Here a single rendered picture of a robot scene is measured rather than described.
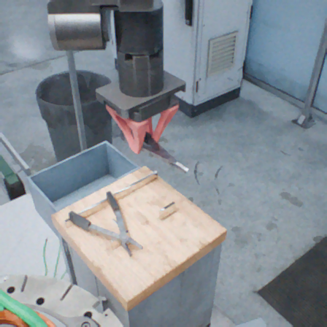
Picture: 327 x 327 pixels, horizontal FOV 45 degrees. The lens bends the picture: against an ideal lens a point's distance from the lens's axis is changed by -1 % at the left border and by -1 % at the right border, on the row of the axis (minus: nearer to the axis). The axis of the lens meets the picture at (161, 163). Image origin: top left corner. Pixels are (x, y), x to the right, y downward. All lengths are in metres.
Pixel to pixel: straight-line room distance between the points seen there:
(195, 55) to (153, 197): 2.00
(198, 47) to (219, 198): 0.96
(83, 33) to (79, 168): 0.37
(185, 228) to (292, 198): 1.71
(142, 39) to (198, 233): 0.30
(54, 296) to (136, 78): 0.28
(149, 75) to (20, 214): 0.68
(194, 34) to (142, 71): 2.06
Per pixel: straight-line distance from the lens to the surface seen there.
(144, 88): 0.49
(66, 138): 2.04
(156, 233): 0.61
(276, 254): 2.00
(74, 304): 0.51
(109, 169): 0.82
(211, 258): 0.65
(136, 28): 0.46
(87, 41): 0.47
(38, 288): 0.53
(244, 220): 2.11
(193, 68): 2.63
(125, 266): 0.57
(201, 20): 2.52
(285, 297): 1.86
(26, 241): 1.02
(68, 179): 0.78
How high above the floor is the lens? 1.52
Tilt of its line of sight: 39 degrees down
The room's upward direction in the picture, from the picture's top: straight up
